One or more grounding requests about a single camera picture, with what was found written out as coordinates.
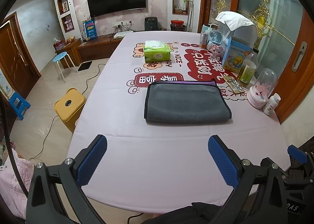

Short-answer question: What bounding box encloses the purple grey microfibre towel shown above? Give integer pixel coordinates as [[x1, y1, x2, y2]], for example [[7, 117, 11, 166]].
[[144, 79, 232, 124]]

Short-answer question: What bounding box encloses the silver orange drink can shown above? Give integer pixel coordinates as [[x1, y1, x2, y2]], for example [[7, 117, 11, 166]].
[[199, 32, 209, 49]]

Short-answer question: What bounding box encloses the red lidded pot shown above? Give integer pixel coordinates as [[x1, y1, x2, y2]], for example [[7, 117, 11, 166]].
[[170, 19, 186, 32]]

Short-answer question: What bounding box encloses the blue duck carton box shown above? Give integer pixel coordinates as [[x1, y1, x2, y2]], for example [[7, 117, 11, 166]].
[[221, 36, 252, 73]]

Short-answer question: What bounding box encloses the dark grey air fryer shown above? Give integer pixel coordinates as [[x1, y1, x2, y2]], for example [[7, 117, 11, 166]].
[[144, 17, 159, 31]]

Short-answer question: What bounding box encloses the black cable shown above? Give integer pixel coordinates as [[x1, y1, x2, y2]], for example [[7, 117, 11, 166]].
[[0, 93, 29, 198]]

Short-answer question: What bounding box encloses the pink castle snow globe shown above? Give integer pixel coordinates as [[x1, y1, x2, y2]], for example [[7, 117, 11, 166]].
[[206, 30, 225, 61]]

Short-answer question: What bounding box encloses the glass dome pink base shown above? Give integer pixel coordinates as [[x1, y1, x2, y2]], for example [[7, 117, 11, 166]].
[[247, 68, 278, 109]]

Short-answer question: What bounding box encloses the glass bottle yellow liquid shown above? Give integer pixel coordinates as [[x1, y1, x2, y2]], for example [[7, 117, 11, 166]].
[[237, 48, 259, 87]]

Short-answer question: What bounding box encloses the blue plastic step stool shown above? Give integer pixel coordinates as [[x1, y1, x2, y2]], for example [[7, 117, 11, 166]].
[[8, 92, 31, 120]]

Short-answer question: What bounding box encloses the yellow square stool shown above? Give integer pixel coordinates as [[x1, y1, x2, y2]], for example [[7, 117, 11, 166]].
[[54, 88, 87, 133]]

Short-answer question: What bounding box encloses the green tissue pack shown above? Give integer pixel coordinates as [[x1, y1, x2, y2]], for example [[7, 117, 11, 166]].
[[143, 40, 171, 63]]

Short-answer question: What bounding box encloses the gold blister pill pack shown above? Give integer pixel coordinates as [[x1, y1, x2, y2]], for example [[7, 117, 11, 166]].
[[223, 76, 245, 94]]

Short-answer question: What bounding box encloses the white pill bottle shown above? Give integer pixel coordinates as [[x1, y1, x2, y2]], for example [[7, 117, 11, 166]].
[[263, 93, 281, 115]]

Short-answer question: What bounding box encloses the blue standing poster box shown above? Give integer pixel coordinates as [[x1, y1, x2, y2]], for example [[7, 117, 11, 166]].
[[82, 19, 97, 41]]

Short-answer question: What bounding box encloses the pink printed tablecloth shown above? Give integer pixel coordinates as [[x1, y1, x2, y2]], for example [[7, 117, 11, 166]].
[[68, 31, 290, 213]]

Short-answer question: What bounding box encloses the wooden tv cabinet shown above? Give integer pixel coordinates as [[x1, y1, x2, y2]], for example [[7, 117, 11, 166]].
[[55, 35, 122, 67]]

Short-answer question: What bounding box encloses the pink quilted cloth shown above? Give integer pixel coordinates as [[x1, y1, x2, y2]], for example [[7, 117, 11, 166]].
[[0, 150, 34, 219]]

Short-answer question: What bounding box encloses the brown wooden door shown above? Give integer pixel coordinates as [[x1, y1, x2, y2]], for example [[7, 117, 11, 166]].
[[1, 12, 41, 98]]

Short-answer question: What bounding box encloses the wooden sliding glass door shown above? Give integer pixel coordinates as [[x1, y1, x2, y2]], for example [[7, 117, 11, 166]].
[[199, 0, 313, 122]]

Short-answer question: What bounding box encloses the blue round stool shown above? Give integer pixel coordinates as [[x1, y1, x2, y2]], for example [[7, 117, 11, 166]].
[[52, 51, 79, 83]]

